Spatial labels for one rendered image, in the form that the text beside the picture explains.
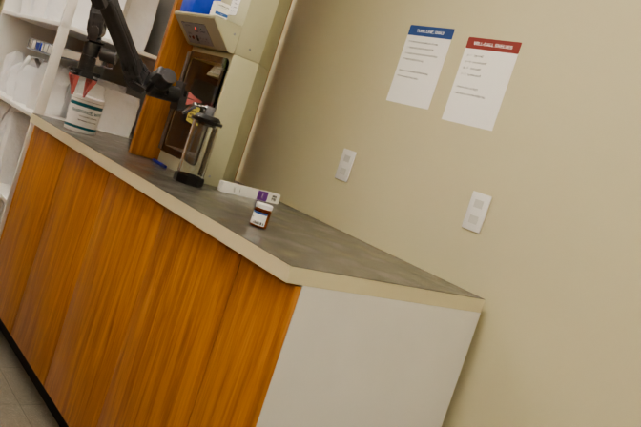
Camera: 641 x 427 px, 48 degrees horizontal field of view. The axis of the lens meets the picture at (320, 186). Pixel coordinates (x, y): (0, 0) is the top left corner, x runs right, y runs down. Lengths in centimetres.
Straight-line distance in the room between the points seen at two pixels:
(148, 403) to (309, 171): 112
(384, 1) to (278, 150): 74
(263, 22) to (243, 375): 136
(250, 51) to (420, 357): 125
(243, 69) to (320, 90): 38
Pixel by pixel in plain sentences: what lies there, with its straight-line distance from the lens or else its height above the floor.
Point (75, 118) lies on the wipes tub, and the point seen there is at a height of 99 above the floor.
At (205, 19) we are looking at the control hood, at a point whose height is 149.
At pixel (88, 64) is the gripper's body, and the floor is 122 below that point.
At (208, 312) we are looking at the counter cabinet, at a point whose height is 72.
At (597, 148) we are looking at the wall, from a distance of 201.
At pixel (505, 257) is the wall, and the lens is 209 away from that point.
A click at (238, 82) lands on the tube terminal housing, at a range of 260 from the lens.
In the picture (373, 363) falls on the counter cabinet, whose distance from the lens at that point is 185.
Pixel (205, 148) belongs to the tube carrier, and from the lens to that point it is 242.
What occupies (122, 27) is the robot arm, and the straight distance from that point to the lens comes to 240.
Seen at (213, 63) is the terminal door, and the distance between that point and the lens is 266.
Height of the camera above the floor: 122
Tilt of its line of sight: 4 degrees down
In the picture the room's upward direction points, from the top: 18 degrees clockwise
